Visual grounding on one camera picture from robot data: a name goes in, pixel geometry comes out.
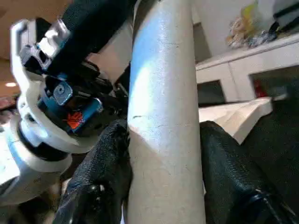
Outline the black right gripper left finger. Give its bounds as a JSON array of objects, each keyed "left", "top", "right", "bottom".
[{"left": 52, "top": 119, "right": 134, "bottom": 224}]

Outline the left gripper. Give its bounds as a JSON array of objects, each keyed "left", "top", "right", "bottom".
[{"left": 21, "top": 19, "right": 103, "bottom": 136}]

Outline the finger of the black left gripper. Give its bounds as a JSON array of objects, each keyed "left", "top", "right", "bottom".
[{"left": 61, "top": 0, "right": 141, "bottom": 53}]

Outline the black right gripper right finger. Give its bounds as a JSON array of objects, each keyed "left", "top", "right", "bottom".
[{"left": 200, "top": 120, "right": 299, "bottom": 224}]

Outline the white plastic table top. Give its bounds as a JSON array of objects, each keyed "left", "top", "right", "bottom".
[{"left": 199, "top": 97, "right": 273, "bottom": 144}]

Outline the white plastic table leg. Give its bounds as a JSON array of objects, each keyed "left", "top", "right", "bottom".
[{"left": 127, "top": 0, "right": 207, "bottom": 224}]

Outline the small clutter pile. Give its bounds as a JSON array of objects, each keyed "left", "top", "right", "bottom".
[{"left": 228, "top": 0, "right": 276, "bottom": 47}]

